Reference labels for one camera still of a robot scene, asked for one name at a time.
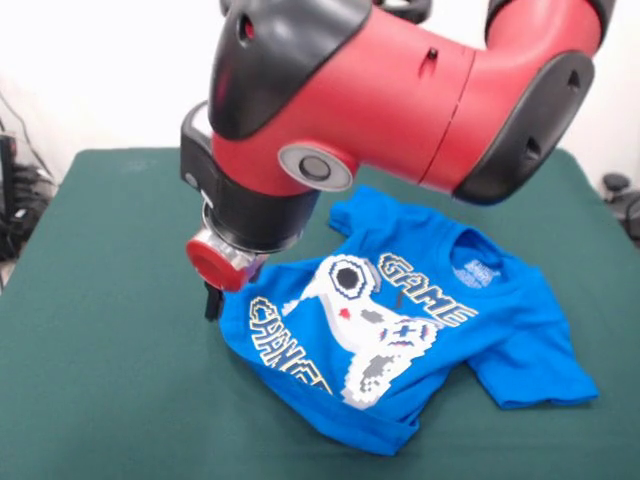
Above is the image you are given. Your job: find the blue game-controller print t-shirt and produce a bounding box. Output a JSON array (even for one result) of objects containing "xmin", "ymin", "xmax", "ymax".
[{"xmin": 218, "ymin": 183, "xmax": 600, "ymax": 457}]

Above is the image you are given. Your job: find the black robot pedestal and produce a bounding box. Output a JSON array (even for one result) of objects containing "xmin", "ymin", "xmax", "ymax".
[{"xmin": 218, "ymin": 0, "xmax": 432, "ymax": 24}]

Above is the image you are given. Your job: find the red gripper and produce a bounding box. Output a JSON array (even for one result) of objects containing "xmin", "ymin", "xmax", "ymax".
[{"xmin": 185, "ymin": 238, "xmax": 271, "ymax": 321}]

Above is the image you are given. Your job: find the dark green table cloth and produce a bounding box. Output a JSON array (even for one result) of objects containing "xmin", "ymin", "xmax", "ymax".
[{"xmin": 0, "ymin": 147, "xmax": 640, "ymax": 480}]

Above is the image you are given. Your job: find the black electronics box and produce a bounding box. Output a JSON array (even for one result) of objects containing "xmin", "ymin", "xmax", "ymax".
[{"xmin": 0, "ymin": 132, "xmax": 20, "ymax": 261}]

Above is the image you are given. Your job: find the black cable bundle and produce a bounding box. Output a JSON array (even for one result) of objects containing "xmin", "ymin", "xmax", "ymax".
[{"xmin": 10, "ymin": 163, "xmax": 57, "ymax": 236}]

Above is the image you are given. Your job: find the grey wall cable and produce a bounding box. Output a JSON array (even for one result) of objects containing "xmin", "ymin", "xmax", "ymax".
[{"xmin": 0, "ymin": 91, "xmax": 52, "ymax": 176}]

